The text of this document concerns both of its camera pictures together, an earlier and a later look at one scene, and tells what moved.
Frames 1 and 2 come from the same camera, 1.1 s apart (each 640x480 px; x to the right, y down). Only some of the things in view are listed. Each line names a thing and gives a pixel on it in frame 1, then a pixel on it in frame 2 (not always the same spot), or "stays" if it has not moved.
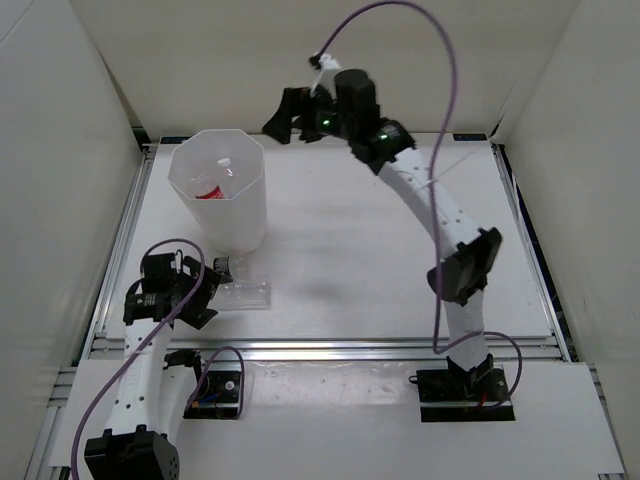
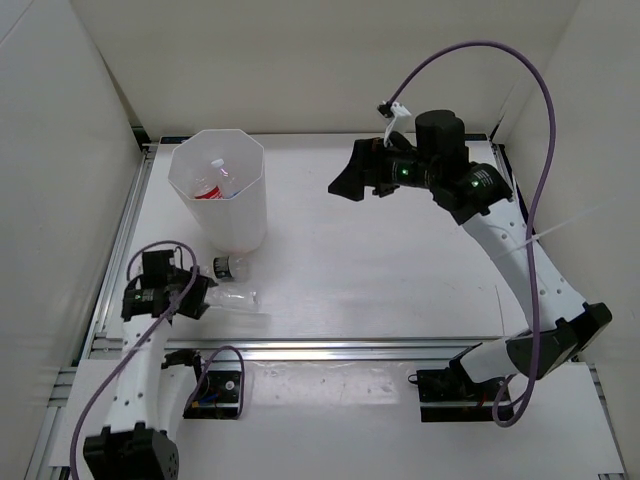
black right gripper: x=294 y=104 to x=362 y=171
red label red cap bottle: x=205 y=188 stays
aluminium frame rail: x=316 y=347 stays
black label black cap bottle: x=237 y=267 stays
